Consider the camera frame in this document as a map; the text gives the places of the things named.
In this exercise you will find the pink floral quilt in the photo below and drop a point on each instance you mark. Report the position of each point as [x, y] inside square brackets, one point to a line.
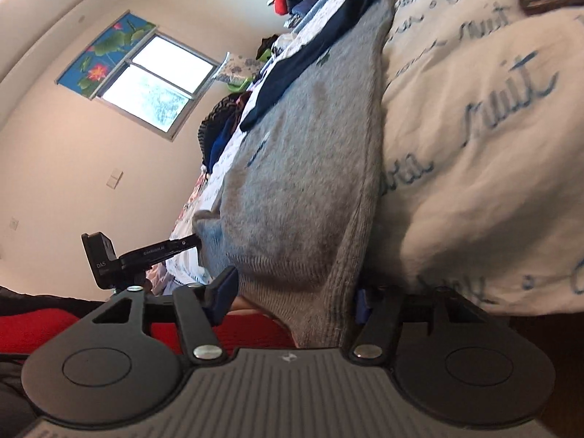
[196, 198]

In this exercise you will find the grey sweater with navy sleeves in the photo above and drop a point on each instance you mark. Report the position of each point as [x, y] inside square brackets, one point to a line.
[301, 182]

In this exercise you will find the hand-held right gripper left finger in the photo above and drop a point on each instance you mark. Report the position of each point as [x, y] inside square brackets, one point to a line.
[226, 291]

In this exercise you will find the person's red garment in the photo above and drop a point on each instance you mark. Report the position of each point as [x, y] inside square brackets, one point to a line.
[41, 333]

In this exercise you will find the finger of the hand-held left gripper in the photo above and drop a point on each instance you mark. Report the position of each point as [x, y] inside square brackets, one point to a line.
[187, 244]

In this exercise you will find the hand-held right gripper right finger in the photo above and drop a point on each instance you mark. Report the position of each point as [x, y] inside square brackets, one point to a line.
[362, 306]

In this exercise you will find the sliding window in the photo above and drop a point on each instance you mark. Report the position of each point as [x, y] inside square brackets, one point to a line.
[155, 86]

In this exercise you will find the white wall switch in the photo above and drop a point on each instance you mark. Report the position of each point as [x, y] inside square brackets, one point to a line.
[114, 179]

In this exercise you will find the floral pillow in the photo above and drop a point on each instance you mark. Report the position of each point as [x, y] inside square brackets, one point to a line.
[237, 67]

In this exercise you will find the green plastic basket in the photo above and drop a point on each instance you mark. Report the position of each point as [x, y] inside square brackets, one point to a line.
[237, 85]

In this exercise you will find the white script-print bed sheet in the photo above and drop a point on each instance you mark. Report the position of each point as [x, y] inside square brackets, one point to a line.
[479, 169]

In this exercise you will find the pile of striped clothes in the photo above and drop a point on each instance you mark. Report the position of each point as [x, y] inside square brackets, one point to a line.
[219, 127]

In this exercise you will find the dark garment on basket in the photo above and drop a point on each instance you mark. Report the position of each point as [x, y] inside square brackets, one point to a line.
[269, 48]

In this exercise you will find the blue lotus flower blind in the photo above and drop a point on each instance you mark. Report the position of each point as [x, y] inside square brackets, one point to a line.
[105, 54]

